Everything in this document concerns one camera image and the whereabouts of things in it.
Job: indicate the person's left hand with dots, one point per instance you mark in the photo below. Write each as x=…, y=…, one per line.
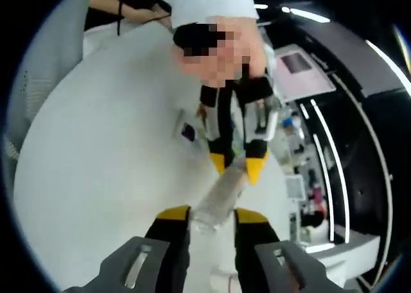
x=258, y=49

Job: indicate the pink display board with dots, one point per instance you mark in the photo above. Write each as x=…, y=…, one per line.
x=302, y=71

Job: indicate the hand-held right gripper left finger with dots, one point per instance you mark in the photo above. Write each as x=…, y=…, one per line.
x=167, y=257

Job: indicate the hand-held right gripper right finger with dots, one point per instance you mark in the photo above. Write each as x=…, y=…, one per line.
x=253, y=257

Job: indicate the small clear cap skincare bottle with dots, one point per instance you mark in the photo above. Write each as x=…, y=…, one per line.
x=221, y=193

